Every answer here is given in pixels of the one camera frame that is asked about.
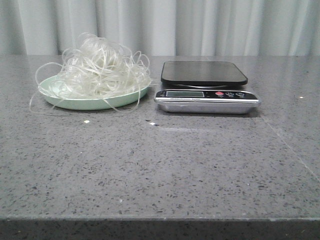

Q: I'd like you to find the white pleated curtain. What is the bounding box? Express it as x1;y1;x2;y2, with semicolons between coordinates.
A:
0;0;320;56

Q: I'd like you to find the black silver kitchen scale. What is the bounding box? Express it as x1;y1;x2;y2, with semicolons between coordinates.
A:
154;60;261;114

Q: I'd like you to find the pale green round plate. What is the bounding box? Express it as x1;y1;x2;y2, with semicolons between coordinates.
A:
38;75;148;111

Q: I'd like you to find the white vermicelli noodle bundle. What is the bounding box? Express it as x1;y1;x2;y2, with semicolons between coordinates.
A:
28;32;154;115

